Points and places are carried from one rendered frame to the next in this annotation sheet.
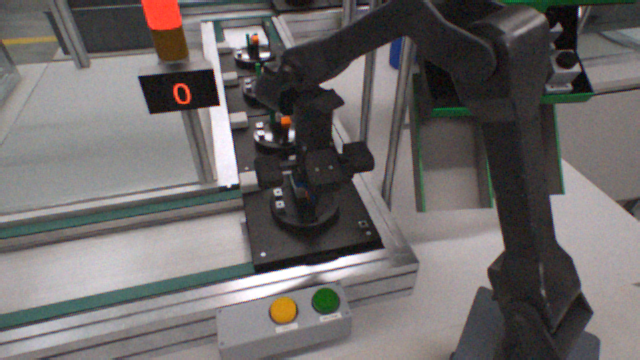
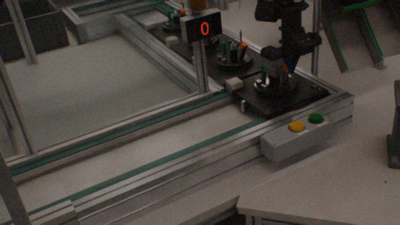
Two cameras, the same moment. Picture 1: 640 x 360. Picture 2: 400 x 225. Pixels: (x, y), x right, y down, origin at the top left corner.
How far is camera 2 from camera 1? 81 cm
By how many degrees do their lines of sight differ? 12
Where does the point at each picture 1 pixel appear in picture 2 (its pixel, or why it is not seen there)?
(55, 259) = (139, 147)
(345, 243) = (310, 95)
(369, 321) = (335, 137)
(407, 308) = (352, 127)
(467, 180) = (362, 50)
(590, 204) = not seen: outside the picture
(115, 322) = (210, 151)
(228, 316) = (269, 135)
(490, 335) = not seen: outside the picture
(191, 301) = (243, 137)
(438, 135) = (340, 29)
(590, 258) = not seen: outside the picture
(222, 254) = (237, 124)
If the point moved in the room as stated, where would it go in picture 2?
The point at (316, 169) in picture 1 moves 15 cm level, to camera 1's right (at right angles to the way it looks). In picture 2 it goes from (302, 41) to (352, 30)
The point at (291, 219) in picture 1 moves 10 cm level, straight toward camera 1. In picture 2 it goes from (274, 91) to (290, 105)
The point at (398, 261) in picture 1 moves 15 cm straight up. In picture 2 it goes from (342, 97) to (345, 53)
